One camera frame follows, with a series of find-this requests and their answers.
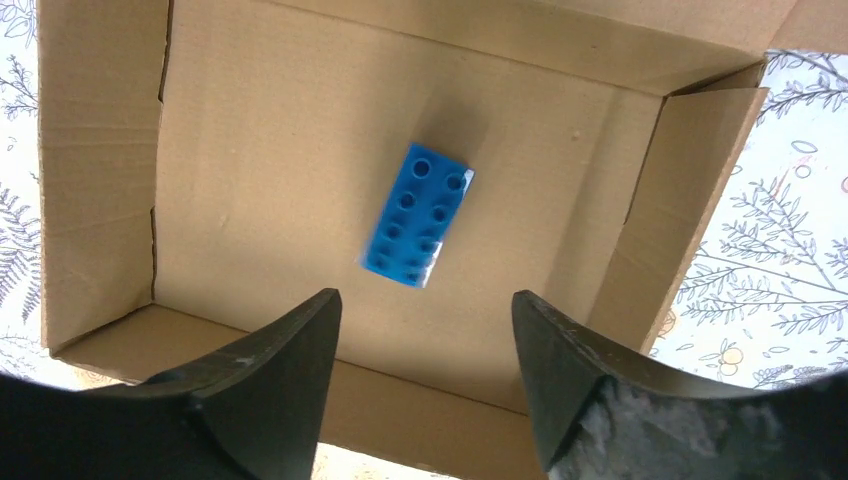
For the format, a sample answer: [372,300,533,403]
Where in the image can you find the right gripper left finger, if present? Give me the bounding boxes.
[1,288,342,479]

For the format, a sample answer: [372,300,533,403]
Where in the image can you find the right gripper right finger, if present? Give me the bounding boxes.
[511,290,847,479]

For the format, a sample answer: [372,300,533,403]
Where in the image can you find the brown cardboard box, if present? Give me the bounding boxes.
[36,0,848,480]

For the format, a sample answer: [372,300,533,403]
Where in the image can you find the small blue block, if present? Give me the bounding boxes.
[360,143,475,288]

